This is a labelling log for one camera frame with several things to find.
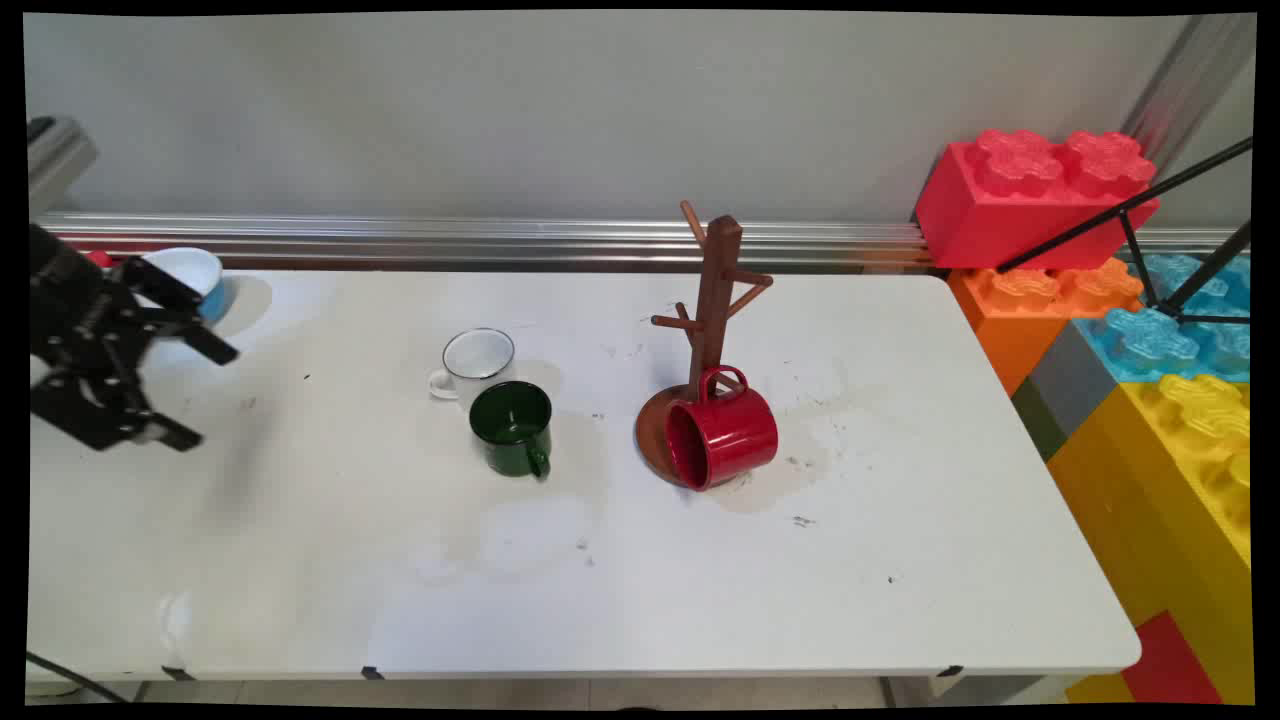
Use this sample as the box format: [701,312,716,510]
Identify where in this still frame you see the small red toy brick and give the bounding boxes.
[1119,610,1227,706]

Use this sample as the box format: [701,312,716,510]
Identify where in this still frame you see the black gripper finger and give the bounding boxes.
[29,371,203,453]
[110,256,240,366]

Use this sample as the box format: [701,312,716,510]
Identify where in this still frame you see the green enamel mug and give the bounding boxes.
[468,380,554,481]

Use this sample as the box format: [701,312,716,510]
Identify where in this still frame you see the red speckled enamel mug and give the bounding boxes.
[664,365,780,493]

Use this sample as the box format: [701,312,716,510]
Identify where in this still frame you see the long aluminium rail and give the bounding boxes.
[34,211,933,273]

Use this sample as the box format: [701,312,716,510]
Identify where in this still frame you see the grey giant toy brick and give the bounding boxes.
[1027,320,1123,438]

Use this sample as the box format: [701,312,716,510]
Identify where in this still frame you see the white enamel mug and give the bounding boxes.
[428,327,517,411]

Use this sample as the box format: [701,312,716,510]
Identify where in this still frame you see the dark green giant toy brick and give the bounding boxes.
[1011,377,1068,462]

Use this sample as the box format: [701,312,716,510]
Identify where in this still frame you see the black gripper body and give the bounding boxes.
[28,224,153,377]

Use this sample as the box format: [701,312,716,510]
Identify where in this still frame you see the black tripod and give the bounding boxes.
[994,135,1254,327]

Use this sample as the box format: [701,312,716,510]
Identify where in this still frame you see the red giant toy brick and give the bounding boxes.
[914,128,1162,272]

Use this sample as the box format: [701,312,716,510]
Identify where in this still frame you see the thin black cable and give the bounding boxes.
[25,650,133,705]

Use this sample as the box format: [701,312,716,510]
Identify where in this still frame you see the orange giant toy brick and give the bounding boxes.
[947,257,1147,397]

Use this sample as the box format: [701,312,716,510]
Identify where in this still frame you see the brown wooden mug tree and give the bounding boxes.
[634,200,776,489]

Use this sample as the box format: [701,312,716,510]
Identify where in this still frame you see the blue bowl with white inside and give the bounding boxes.
[130,247,229,326]

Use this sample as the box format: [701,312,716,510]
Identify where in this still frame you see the yellow giant toy brick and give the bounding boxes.
[1044,372,1254,706]

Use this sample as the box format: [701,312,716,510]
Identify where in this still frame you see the light blue giant toy brick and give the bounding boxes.
[1074,252,1252,387]

